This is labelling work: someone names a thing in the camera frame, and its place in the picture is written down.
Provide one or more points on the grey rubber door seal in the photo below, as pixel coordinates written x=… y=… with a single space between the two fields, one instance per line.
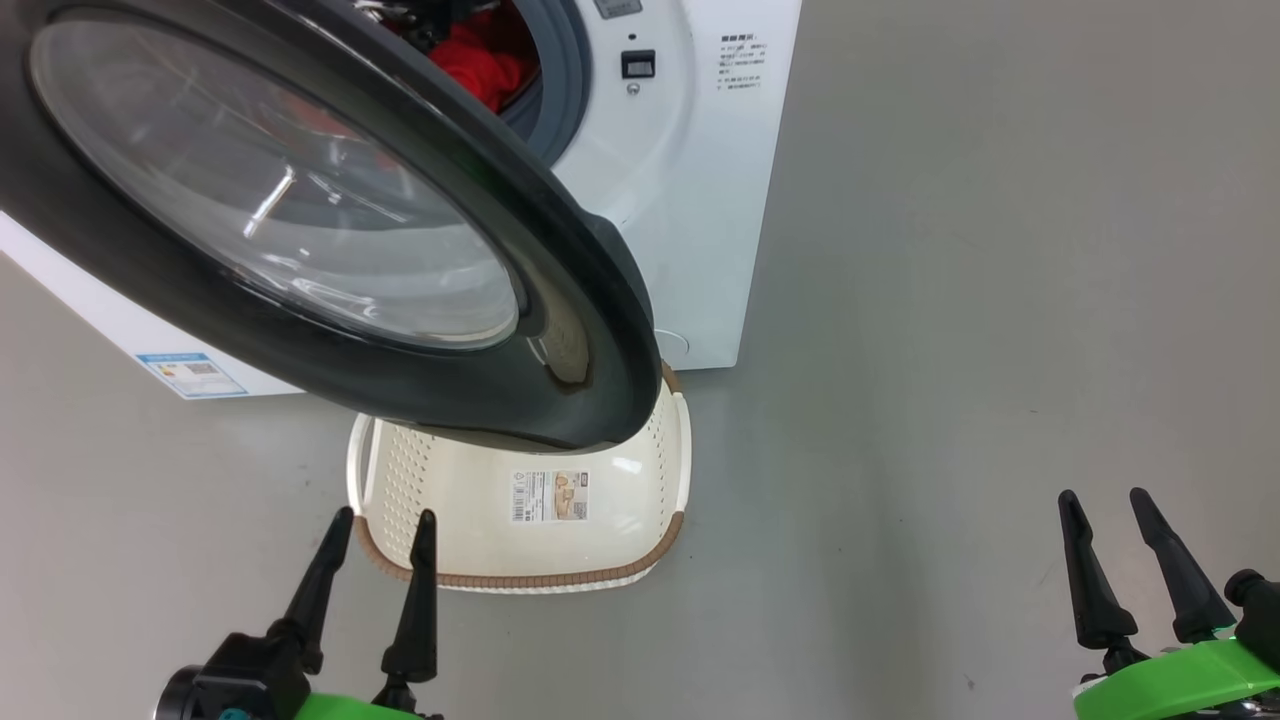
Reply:
x=566 y=60

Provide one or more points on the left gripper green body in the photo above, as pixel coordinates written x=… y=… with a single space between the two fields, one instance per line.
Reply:
x=340 y=708

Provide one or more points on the grey warning label sticker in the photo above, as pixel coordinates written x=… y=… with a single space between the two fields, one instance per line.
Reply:
x=618 y=7

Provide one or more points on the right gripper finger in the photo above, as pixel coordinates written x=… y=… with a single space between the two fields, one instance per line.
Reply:
x=1190 y=600
x=1092 y=590

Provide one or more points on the round white filter cover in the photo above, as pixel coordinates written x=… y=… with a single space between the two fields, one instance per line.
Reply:
x=675 y=345

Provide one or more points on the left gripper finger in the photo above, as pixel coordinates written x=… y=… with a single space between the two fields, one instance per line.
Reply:
x=310 y=600
x=418 y=620

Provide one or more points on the white washing machine body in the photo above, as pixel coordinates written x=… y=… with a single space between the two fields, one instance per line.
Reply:
x=690 y=200

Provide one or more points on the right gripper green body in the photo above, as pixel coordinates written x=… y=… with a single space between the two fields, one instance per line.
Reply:
x=1180 y=685

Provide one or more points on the printed text notice label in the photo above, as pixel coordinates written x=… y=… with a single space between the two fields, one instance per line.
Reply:
x=743 y=62

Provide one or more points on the paper sticker on basket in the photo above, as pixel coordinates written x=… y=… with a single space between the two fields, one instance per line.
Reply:
x=550 y=495

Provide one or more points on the dark round glass machine door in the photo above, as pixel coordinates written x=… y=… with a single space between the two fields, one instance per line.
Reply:
x=300 y=372

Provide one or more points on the cream perforated laundry basket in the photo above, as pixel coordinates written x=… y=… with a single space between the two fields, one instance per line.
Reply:
x=620 y=520

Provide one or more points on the blue energy label sticker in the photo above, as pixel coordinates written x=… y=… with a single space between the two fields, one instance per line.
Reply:
x=192 y=375

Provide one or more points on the black door latch slot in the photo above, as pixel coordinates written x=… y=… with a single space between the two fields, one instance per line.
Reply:
x=638 y=64

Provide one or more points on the red garment with white stripes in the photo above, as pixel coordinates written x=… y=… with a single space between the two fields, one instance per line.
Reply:
x=480 y=65

